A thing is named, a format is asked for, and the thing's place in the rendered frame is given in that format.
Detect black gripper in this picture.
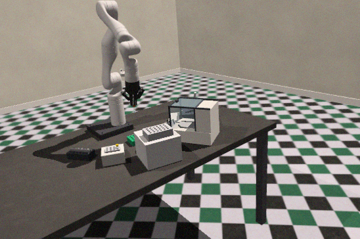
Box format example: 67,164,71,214
121,81,145,107

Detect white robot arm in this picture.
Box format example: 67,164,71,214
96,1,141,126

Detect green tube rack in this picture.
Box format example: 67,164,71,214
127,135,135,146

